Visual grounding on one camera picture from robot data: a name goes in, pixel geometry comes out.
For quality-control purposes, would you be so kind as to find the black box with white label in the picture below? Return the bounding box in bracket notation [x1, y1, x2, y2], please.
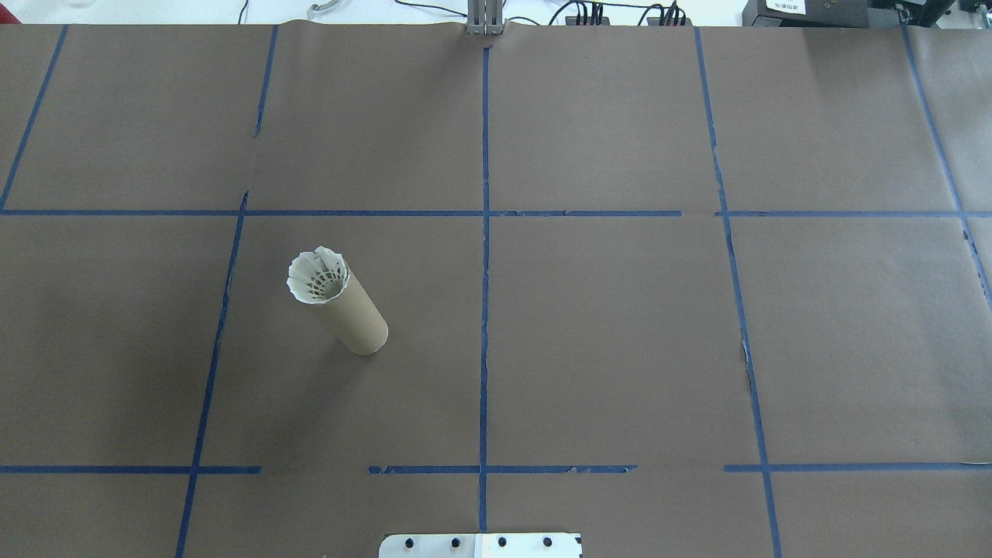
[742, 0, 878, 29]

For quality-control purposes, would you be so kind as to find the long black cable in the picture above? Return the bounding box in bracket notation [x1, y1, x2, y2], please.
[394, 0, 469, 19]

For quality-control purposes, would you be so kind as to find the white feather shuttlecock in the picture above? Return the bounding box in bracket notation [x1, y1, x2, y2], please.
[287, 246, 351, 306]

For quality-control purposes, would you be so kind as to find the white metal plate with screws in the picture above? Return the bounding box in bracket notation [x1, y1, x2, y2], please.
[379, 533, 584, 558]

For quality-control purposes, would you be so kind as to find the brown cardboard tube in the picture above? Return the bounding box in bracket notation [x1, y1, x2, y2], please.
[289, 250, 389, 357]

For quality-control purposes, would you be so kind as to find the black power strip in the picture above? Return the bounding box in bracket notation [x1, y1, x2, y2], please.
[639, 2, 691, 27]
[563, 2, 614, 27]

